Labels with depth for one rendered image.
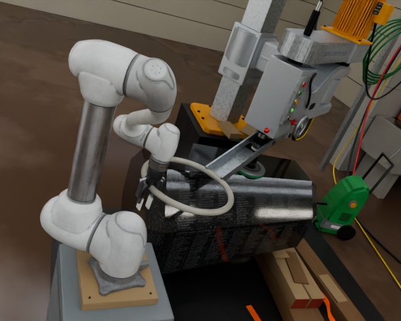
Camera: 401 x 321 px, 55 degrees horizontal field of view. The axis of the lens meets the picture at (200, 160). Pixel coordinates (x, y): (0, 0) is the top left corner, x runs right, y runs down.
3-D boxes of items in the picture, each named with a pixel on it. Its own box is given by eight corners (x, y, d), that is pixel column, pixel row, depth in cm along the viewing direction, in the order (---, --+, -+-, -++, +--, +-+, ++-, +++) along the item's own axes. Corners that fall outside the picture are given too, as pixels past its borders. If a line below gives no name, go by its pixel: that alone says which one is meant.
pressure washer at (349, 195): (338, 219, 403) (382, 149, 362) (351, 242, 373) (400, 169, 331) (307, 212, 397) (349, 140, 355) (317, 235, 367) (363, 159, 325)
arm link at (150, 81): (183, 86, 124) (144, 71, 125) (183, 55, 107) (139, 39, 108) (167, 121, 121) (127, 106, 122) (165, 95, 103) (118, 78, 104)
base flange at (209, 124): (188, 105, 342) (189, 100, 340) (237, 113, 361) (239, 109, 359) (204, 133, 304) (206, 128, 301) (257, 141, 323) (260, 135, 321)
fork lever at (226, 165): (268, 122, 258) (270, 116, 255) (292, 136, 250) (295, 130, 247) (199, 169, 217) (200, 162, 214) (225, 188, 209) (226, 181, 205)
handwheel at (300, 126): (289, 128, 245) (299, 107, 238) (302, 135, 241) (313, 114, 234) (278, 132, 234) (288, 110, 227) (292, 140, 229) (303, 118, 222)
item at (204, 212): (182, 154, 225) (184, 149, 223) (249, 202, 203) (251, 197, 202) (119, 168, 185) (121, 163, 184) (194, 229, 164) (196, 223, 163)
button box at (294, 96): (284, 121, 222) (305, 74, 208) (288, 123, 220) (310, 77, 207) (277, 123, 216) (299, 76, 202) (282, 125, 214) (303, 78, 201)
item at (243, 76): (212, 66, 319) (229, 16, 300) (249, 74, 333) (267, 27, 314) (226, 83, 292) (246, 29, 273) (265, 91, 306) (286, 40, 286)
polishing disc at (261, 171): (226, 160, 245) (227, 158, 244) (246, 155, 260) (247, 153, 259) (251, 179, 234) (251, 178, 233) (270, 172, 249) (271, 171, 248)
